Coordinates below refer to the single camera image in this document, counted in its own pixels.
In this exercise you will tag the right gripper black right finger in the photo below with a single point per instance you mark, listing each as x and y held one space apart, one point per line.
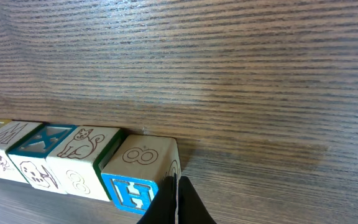
191 209

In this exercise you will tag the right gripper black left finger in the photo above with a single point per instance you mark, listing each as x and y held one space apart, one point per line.
163 206

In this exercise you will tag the blue side wooden block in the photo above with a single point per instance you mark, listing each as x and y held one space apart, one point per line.
134 173

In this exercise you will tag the green side plain block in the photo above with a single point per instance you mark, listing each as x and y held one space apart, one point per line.
78 160

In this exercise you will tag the yellow letter wooden block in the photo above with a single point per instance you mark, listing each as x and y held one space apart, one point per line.
30 157

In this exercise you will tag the plain cream wooden block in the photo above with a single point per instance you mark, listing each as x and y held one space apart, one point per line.
12 135

